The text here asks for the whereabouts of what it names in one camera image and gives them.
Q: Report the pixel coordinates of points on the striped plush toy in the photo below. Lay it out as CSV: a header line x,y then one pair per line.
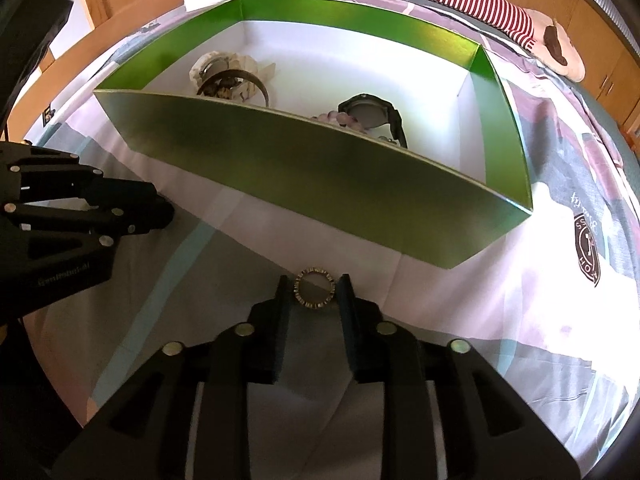
x,y
470,2

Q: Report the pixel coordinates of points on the green cardboard box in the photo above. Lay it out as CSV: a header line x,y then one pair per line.
x,y
325,187

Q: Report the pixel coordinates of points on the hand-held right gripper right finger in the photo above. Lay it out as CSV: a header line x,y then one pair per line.
x,y
347,320

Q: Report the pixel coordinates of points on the white wristwatch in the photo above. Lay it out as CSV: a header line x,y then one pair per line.
x,y
250,64

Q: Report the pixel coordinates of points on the wooden wardrobe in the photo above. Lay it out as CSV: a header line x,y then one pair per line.
x,y
600,50

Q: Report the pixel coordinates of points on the black wristwatch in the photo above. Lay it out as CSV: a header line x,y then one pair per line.
x,y
395,120

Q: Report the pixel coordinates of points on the white paper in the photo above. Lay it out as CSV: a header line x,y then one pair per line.
x,y
200,2

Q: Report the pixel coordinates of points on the wooden bed frame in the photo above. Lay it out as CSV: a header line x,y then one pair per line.
x,y
131,17

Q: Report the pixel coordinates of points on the silver bangle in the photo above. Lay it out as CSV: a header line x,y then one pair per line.
x,y
257,82

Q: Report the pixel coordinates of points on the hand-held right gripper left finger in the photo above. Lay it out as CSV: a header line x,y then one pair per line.
x,y
283,320

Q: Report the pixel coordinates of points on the printed bed sheet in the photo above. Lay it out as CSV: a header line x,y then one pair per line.
x,y
550,310

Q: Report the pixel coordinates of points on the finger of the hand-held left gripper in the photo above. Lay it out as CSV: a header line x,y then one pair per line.
x,y
135,217
75,182

